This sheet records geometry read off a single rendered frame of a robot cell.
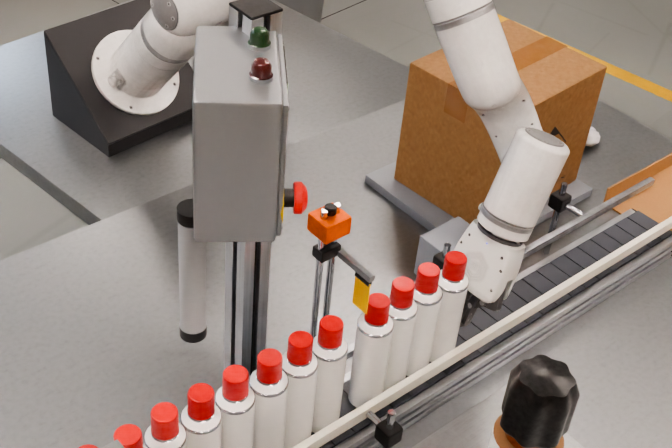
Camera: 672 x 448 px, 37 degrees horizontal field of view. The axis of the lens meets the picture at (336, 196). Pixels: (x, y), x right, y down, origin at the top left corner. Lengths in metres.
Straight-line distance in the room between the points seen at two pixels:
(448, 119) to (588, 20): 2.98
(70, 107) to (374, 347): 0.98
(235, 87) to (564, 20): 3.75
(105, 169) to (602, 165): 1.05
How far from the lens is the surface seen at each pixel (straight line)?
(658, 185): 2.20
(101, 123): 2.07
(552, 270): 1.82
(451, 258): 1.47
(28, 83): 2.34
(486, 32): 1.42
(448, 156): 1.88
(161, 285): 1.77
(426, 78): 1.85
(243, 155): 1.07
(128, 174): 2.03
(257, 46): 1.13
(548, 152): 1.45
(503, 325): 1.64
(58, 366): 1.65
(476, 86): 1.43
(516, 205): 1.48
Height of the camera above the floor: 2.02
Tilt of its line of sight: 37 degrees down
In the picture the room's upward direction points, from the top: 6 degrees clockwise
